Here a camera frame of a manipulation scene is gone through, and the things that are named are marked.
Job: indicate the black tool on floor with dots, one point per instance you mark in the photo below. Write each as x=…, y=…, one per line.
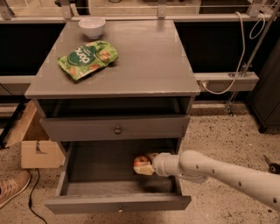
x=273, y=167

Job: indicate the red apple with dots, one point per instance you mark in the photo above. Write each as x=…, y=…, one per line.
x=141, y=161

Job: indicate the grey metal rail beam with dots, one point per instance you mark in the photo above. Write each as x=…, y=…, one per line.
x=226, y=82

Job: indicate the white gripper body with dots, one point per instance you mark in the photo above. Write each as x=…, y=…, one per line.
x=159, y=164

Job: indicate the dark grey cabinet right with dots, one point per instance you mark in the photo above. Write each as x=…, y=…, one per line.
x=264, y=100

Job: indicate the open grey lower drawer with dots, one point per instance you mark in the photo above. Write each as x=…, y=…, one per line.
x=98, y=177

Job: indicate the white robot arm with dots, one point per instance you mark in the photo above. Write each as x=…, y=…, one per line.
x=196, y=167

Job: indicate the tan sneaker shoe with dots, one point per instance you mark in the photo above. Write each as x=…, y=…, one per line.
x=12, y=187

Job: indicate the grey wooden drawer cabinet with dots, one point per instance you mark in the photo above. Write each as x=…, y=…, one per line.
x=152, y=76

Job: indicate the green snack bag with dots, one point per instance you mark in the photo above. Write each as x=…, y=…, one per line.
x=87, y=59

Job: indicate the white ceramic bowl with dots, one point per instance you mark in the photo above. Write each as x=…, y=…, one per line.
x=92, y=27

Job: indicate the cardboard box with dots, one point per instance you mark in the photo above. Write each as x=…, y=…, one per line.
x=36, y=149

